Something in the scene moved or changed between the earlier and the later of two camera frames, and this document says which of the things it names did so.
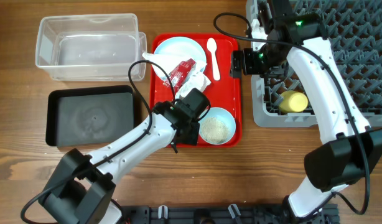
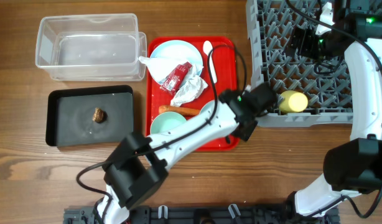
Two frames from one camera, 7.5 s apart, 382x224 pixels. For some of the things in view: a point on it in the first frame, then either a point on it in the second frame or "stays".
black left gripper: (192, 139) -> (246, 137)
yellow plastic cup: (292, 101) stays
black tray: (88, 116) stays
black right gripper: (246, 56) -> (307, 36)
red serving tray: (185, 61) stays
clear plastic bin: (89, 48) stays
